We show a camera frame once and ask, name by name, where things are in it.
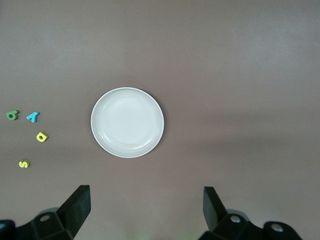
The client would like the cyan foam letter y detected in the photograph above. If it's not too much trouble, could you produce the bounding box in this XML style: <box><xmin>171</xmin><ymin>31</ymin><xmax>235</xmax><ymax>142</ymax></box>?
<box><xmin>26</xmin><ymin>111</ymin><xmax>40</xmax><ymax>123</ymax></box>

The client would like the beige round plate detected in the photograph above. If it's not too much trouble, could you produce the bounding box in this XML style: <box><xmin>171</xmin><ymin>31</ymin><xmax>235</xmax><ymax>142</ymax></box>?
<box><xmin>90</xmin><ymin>86</ymin><xmax>165</xmax><ymax>159</ymax></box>

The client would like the brown table cover sheet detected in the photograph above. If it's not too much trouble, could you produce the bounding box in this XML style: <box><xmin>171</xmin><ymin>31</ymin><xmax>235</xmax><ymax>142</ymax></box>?
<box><xmin>0</xmin><ymin>0</ymin><xmax>320</xmax><ymax>240</ymax></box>

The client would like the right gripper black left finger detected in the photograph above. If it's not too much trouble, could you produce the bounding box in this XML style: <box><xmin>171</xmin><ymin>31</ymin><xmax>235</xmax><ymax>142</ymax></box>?
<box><xmin>0</xmin><ymin>184</ymin><xmax>91</xmax><ymax>240</ymax></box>

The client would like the green foam letter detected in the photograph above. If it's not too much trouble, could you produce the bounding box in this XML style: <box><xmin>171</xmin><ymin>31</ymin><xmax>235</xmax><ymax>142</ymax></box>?
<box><xmin>5</xmin><ymin>109</ymin><xmax>20</xmax><ymax>121</ymax></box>

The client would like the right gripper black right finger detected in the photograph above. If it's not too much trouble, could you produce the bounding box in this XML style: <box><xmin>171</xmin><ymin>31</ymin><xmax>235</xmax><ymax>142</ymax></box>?
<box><xmin>199</xmin><ymin>186</ymin><xmax>305</xmax><ymax>240</ymax></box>

